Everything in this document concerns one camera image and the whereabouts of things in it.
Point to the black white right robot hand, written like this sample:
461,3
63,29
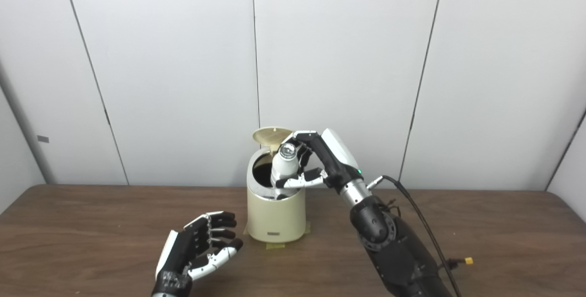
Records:
336,157

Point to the small white plastic bottle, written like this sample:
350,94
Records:
284,166

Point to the cream-colored bin body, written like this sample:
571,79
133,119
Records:
274,217

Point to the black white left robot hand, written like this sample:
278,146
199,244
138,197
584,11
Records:
183,251

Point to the small grey wall label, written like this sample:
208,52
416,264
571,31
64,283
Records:
43,139

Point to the cream round bin lid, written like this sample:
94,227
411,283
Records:
268,136

